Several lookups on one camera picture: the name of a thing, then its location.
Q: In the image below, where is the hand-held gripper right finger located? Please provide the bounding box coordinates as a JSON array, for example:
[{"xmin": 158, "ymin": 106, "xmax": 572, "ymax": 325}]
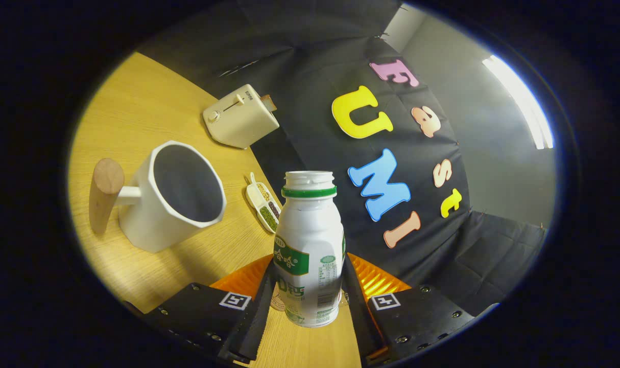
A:
[{"xmin": 341, "ymin": 253, "xmax": 499, "ymax": 365}]

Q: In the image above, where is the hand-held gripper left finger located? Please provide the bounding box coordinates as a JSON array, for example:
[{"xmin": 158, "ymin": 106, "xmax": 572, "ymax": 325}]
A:
[{"xmin": 124, "ymin": 254, "xmax": 277, "ymax": 364}]

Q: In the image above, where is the white juice bottle green label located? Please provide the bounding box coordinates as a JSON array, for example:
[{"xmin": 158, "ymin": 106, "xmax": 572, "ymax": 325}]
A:
[{"xmin": 273, "ymin": 171, "xmax": 346, "ymax": 328}]

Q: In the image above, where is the white cup wooden handle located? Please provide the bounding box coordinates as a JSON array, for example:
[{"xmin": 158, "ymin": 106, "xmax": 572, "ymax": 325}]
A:
[{"xmin": 89, "ymin": 141, "xmax": 227, "ymax": 254}]

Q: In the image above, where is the white sectioned dish with beans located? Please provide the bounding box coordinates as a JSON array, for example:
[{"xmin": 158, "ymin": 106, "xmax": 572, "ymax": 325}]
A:
[{"xmin": 246, "ymin": 172, "xmax": 282, "ymax": 234}]

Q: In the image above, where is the cream toaster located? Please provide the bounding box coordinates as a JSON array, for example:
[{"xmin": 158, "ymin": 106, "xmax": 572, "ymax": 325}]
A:
[{"xmin": 203, "ymin": 84, "xmax": 280, "ymax": 150}]

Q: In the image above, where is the wooden table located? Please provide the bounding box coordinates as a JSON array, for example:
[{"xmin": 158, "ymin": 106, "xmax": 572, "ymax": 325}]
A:
[{"xmin": 67, "ymin": 51, "xmax": 363, "ymax": 368}]

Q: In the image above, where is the black backdrop cloth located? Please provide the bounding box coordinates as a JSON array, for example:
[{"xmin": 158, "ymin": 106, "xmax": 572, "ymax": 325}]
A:
[{"xmin": 136, "ymin": 0, "xmax": 548, "ymax": 317}]

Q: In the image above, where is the ceiling light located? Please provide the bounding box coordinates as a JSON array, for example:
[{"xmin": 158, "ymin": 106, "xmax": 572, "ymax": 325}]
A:
[{"xmin": 483, "ymin": 55, "xmax": 555, "ymax": 150}]

